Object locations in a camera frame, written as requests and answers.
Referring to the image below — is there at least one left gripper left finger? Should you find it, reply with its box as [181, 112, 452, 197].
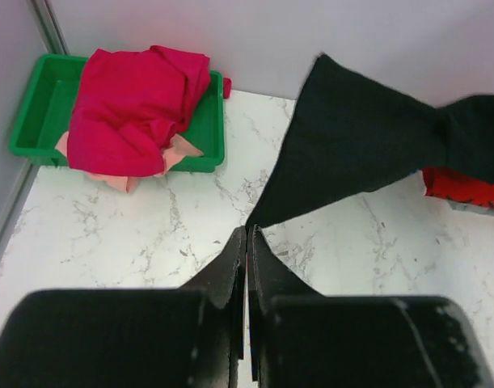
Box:
[0, 227, 247, 387]

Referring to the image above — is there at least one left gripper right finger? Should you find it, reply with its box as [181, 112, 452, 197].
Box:
[247, 227, 494, 387]

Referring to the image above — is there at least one peach pink t shirt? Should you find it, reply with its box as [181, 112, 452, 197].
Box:
[54, 131, 205, 194]

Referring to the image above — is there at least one black t shirt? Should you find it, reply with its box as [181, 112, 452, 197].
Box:
[247, 54, 494, 227]

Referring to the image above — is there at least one magenta t shirt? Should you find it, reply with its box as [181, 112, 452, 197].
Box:
[66, 45, 212, 177]

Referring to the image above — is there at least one green plastic tray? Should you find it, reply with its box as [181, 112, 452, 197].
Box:
[9, 54, 226, 173]

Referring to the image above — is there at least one folded red t shirt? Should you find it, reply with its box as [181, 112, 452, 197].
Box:
[422, 167, 494, 209]

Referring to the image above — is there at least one left aluminium frame post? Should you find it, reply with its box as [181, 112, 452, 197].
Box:
[28, 0, 69, 55]

